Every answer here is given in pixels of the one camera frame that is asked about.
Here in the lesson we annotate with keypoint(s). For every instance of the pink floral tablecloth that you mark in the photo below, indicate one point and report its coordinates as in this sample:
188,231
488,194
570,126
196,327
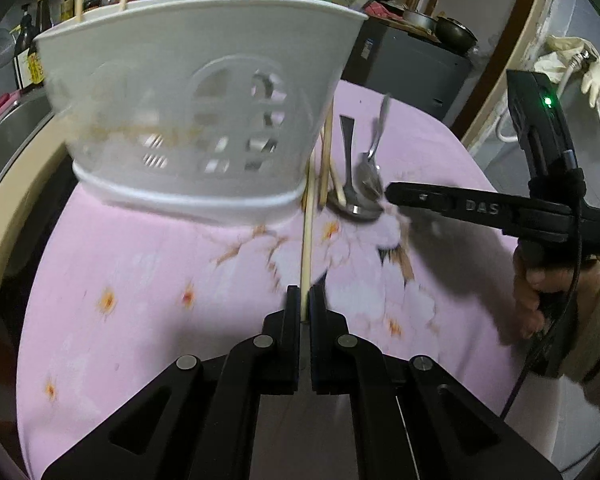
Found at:
120,294

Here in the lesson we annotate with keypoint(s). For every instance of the white rubber gloves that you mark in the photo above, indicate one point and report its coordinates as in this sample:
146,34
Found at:
567,56

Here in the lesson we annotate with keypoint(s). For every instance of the grey cabinet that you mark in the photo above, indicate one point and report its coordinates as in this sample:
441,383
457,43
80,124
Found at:
410,68

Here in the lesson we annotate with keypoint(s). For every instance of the wooden chopstick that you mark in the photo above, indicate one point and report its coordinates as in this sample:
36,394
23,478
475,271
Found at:
325,158
307,239

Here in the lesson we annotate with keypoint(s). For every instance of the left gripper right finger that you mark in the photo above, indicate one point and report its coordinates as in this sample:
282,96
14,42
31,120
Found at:
341,363

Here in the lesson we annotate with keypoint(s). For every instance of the dark soy sauce bottle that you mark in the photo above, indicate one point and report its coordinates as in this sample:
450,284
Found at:
27,66

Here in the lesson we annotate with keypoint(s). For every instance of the steel kitchen sink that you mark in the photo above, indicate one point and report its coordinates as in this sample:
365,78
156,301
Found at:
19,126

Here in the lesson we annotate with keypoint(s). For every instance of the white plastic utensil holder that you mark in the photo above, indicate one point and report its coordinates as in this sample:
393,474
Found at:
207,109

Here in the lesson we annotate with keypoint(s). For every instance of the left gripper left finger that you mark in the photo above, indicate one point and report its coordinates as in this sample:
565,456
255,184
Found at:
267,363

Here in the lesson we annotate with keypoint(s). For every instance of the person right hand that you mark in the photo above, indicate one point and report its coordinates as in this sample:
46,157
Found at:
531,286

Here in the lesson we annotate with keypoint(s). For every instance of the metal spoon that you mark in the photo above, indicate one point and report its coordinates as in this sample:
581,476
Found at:
367,172
356,207

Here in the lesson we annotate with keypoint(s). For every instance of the black cooking pot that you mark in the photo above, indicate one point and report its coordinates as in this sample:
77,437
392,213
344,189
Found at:
454,36

